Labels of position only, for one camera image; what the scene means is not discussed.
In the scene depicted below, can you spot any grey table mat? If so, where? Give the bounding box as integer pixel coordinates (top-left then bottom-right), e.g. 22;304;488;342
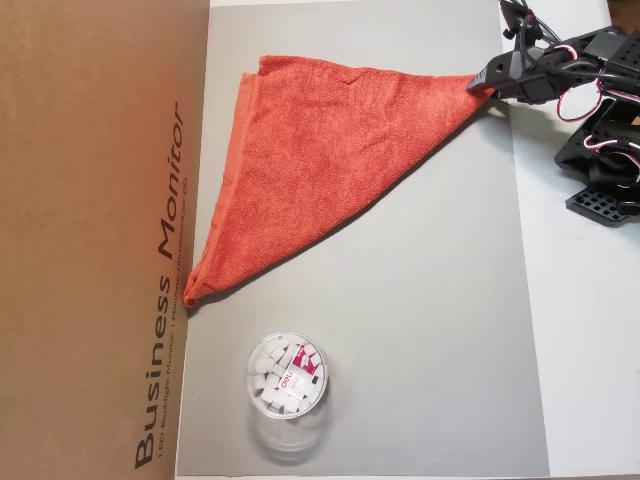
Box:
174;5;551;479

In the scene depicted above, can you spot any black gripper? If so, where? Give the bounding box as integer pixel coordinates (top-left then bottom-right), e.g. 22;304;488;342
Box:
467;47;569;104

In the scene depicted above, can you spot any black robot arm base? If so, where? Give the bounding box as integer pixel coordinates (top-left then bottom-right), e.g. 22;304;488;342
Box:
564;169;640;229

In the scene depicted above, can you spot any red white label card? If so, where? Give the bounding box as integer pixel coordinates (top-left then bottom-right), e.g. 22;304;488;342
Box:
282;343;322;399

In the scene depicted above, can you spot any orange terry towel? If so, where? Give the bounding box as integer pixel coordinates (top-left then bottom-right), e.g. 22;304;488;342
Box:
183;54;494;309

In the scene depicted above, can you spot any brown Business Monitor cardboard box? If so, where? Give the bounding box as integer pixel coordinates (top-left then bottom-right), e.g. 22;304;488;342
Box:
0;0;211;480

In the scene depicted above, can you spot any clear plastic jar with erasers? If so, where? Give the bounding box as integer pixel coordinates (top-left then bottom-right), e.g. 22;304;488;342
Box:
242;332;334;464

